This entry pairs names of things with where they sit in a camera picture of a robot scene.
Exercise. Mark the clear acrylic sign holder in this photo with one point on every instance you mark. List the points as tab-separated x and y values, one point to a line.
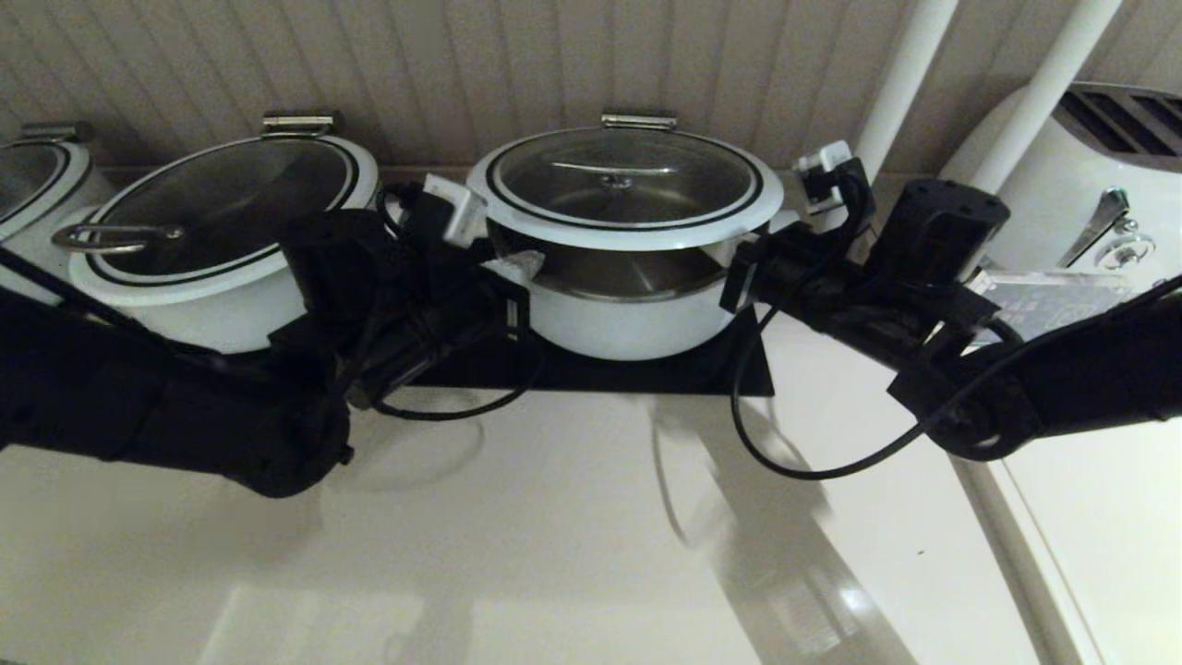
1053	300

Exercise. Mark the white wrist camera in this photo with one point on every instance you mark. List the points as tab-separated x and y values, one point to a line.
820	166
457	208

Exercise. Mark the white metal pole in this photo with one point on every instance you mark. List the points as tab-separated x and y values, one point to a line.
910	74
1043	92

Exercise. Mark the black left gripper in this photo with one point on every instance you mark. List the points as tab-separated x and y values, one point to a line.
452	342

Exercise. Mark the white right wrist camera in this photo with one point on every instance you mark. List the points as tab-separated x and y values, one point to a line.
820	166

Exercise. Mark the white round cooking pot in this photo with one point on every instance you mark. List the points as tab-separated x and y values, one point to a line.
55	231
637	328
212	314

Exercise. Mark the black glass cooktop panel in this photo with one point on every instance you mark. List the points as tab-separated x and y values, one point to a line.
646	377

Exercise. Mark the white toaster chrome lever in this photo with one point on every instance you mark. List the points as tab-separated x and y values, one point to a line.
1154	203

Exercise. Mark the glass lid white rim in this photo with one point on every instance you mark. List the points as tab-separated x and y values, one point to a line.
203	194
572	199
23	175

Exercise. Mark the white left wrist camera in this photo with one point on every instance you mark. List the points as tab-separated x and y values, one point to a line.
457	208

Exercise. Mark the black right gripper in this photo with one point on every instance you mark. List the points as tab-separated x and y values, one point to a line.
831	296

